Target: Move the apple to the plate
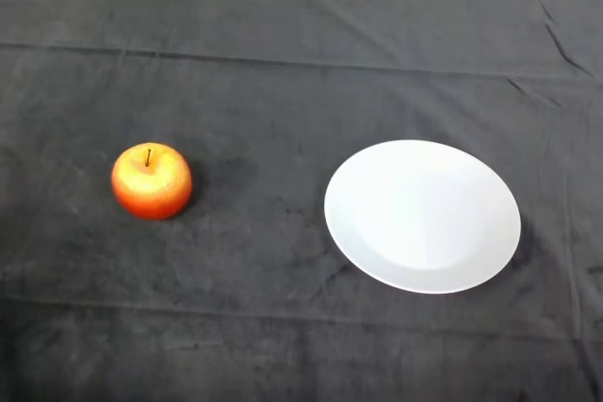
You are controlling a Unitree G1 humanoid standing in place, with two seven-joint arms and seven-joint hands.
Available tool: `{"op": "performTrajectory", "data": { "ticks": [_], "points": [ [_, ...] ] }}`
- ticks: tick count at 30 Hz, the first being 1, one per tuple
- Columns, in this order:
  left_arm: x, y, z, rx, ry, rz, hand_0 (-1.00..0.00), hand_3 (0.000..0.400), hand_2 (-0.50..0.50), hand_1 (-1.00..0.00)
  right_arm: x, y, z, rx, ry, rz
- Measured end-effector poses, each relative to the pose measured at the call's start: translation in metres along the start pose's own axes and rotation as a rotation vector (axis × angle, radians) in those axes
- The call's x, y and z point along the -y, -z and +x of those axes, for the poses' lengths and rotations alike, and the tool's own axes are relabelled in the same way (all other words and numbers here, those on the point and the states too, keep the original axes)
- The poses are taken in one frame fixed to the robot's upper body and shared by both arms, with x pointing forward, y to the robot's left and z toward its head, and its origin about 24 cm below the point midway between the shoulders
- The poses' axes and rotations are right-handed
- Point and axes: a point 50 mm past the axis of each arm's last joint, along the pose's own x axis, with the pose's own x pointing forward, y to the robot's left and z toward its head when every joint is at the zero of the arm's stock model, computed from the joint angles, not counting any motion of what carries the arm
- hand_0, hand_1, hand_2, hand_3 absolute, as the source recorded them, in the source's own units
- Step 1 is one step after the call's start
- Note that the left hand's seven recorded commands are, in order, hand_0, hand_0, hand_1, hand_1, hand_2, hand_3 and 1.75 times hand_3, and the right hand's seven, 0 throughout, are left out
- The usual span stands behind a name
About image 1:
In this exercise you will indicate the white round plate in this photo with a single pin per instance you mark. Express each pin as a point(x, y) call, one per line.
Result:
point(421, 218)

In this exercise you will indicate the red yellow apple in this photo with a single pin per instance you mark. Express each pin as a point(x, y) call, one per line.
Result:
point(151, 190)

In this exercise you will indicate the black table cloth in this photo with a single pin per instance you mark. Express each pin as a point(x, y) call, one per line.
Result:
point(282, 68)

